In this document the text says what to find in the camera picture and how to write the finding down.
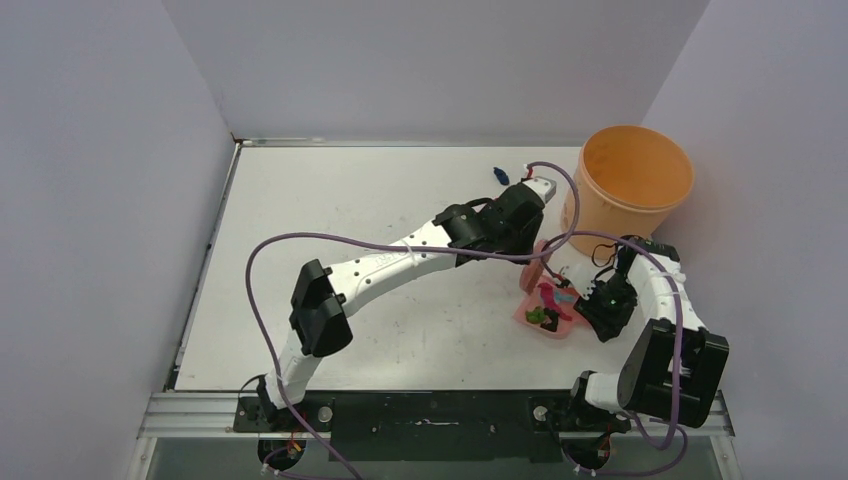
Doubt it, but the pink hand brush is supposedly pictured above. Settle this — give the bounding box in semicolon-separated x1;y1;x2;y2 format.
519;254;551;294

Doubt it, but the dark blue paper scrap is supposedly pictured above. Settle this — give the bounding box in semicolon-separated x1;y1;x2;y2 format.
493;167;511;186

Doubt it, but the small black clip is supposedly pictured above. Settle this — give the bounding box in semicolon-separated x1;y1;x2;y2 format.
539;311;559;333

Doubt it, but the pink plastic dustpan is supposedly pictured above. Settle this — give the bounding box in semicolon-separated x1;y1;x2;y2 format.
512;276;589;339

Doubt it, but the long magenta paper scrap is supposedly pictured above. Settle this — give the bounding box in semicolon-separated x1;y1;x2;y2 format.
537;283;559;310

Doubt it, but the green paper scrap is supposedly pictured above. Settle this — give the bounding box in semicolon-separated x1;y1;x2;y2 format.
525;307;547;325

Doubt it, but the cyan paper scrap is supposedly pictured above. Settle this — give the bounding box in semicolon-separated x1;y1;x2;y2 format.
554;290;576;306

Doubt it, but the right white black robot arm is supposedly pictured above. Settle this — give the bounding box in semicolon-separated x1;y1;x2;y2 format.
565;236;730;429

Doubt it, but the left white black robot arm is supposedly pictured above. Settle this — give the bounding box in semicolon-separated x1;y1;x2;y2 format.
257;178;556;431

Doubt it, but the orange plastic bucket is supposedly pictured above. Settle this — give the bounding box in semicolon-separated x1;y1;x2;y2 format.
560;125;695;238

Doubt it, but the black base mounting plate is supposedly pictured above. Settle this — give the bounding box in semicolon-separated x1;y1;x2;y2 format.
233;390;631;463

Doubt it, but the silver base bolt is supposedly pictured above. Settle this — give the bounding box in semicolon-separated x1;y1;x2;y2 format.
317;405;333;423

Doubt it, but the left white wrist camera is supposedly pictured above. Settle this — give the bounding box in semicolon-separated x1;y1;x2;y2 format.
522;176;557;204

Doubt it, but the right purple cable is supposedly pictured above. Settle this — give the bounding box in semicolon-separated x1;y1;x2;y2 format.
539;230;690;478

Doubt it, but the aluminium frame rail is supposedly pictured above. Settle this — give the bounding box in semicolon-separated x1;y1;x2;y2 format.
137;392;266;440

